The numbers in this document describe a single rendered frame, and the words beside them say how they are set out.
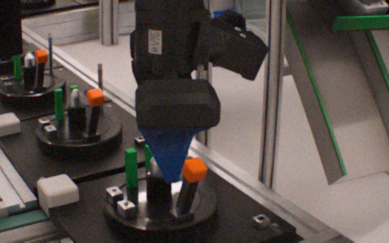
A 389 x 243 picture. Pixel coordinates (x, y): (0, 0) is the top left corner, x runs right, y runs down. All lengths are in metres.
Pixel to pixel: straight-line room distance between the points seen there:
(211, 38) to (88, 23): 1.45
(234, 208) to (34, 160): 0.31
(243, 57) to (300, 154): 0.68
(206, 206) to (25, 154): 0.32
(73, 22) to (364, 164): 1.26
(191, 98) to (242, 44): 0.08
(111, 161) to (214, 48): 0.42
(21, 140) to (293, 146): 0.53
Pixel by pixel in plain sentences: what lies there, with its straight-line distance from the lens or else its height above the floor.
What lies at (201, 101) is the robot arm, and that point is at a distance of 0.45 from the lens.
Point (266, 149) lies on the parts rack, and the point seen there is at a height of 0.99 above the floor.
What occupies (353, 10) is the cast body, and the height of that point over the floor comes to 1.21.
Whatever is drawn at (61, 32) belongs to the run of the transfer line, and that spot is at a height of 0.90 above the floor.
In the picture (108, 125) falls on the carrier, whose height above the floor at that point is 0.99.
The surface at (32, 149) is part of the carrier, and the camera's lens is 0.95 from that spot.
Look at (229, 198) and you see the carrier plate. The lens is 0.80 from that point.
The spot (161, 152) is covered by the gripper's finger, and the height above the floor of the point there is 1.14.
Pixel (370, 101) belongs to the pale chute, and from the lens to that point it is 0.90.
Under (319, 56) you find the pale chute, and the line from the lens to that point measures 0.89.
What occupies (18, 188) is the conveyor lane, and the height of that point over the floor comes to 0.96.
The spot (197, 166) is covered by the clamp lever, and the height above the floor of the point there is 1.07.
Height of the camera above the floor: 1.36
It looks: 23 degrees down
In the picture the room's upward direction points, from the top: 1 degrees clockwise
